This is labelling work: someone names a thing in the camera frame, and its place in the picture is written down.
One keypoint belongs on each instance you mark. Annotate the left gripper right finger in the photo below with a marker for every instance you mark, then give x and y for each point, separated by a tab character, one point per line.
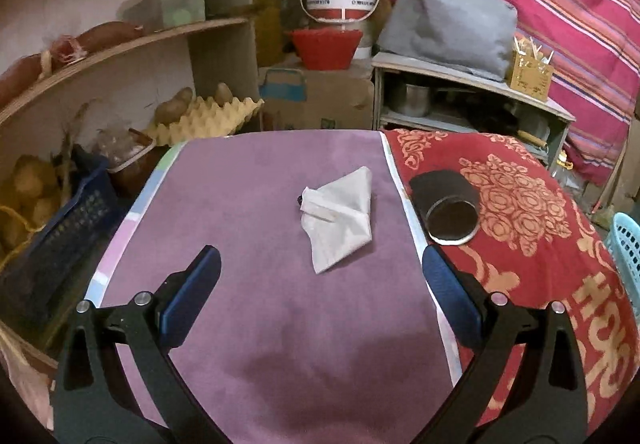
525	382

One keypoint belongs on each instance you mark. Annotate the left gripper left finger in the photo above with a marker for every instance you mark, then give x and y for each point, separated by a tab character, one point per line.
93	401

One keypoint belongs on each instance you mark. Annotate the black round can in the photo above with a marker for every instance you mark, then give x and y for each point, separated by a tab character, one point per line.
447	205

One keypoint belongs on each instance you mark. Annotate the grey paper trash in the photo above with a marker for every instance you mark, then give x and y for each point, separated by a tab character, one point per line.
337	218

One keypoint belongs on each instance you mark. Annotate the red gold patterned towel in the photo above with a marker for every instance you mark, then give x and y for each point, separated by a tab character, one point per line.
535	245

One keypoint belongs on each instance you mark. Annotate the dark blue plastic crate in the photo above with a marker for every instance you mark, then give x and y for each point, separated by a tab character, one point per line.
32	284

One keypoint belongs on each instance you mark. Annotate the light blue plastic basket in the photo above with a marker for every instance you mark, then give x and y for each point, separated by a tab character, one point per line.
623	243

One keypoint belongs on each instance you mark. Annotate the small oil bottle on floor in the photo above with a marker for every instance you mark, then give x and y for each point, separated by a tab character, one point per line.
562	172

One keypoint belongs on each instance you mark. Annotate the purple table cloth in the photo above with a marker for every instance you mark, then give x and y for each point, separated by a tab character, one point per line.
279	353

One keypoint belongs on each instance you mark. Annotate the grey low cabinet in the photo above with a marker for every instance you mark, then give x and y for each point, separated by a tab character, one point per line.
420	95

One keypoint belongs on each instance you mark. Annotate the yellow chopstick holder box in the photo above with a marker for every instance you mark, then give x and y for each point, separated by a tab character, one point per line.
531	69

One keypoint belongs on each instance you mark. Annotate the yellow egg carton tray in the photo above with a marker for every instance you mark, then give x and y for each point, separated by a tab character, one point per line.
206	119

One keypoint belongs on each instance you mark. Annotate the cardboard box under basin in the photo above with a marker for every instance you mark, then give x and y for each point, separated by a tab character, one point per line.
299	99

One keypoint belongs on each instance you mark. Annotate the grey cloth covered appliance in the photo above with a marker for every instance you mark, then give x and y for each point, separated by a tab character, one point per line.
473	36

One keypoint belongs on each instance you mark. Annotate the red plastic basin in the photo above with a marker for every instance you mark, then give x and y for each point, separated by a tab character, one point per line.
326	49

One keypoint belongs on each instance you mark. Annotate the wooden corner shelf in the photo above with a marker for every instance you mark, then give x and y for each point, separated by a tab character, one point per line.
70	68

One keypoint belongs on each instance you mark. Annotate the clear plastic container on shelf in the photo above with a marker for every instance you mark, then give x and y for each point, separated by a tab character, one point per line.
160	15

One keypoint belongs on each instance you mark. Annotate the large cooking oil jug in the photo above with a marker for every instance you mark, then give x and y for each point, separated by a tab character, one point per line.
273	20

